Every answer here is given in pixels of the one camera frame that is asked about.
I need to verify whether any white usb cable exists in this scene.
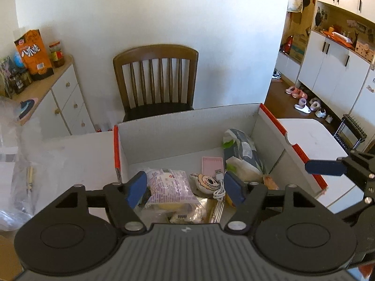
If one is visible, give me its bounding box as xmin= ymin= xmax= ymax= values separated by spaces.
xmin=212 ymin=167 xmax=227 ymax=202

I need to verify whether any brown wooden chair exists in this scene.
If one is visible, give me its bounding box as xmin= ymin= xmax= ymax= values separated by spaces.
xmin=112 ymin=44 xmax=199 ymax=122

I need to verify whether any clear plastic bag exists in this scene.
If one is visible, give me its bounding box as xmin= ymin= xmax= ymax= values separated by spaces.
xmin=1 ymin=96 xmax=66 ymax=232

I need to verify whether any yellow giraffe toy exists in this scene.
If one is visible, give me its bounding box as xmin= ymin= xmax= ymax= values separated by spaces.
xmin=226 ymin=194 xmax=236 ymax=208

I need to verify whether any white fridge with magnets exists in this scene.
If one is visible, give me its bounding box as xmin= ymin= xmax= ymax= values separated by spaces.
xmin=351 ymin=70 xmax=375 ymax=150

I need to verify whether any chicken breast snack pouch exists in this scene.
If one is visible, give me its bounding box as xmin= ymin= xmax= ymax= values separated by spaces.
xmin=262 ymin=175 xmax=279 ymax=190

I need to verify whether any pink bread package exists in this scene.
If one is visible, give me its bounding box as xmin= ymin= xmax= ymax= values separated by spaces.
xmin=145 ymin=169 xmax=199 ymax=211

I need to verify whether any gold foil snack bag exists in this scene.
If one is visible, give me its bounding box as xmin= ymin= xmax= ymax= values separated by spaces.
xmin=169 ymin=197 xmax=217 ymax=224

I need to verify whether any white tissue pack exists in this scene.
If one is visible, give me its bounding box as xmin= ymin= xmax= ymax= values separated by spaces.
xmin=222 ymin=128 xmax=264 ymax=183

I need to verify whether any plush bunny face doll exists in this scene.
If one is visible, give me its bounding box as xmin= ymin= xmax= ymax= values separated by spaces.
xmin=189 ymin=174 xmax=221 ymax=195

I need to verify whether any white drawer cabinet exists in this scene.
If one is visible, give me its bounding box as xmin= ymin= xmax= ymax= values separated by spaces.
xmin=13 ymin=55 xmax=95 ymax=140

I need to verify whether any red cardboard box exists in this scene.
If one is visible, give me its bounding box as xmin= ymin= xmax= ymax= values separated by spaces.
xmin=114 ymin=104 xmax=328 ymax=198

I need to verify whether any orange snack bag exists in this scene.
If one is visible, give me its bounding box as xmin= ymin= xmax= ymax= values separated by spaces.
xmin=14 ymin=29 xmax=54 ymax=81

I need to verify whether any pink ridged pad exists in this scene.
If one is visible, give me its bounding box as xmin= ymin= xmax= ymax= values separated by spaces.
xmin=202 ymin=157 xmax=224 ymax=177

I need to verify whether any glass sauce jar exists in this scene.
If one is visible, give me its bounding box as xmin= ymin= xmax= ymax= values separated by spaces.
xmin=48 ymin=41 xmax=65 ymax=68

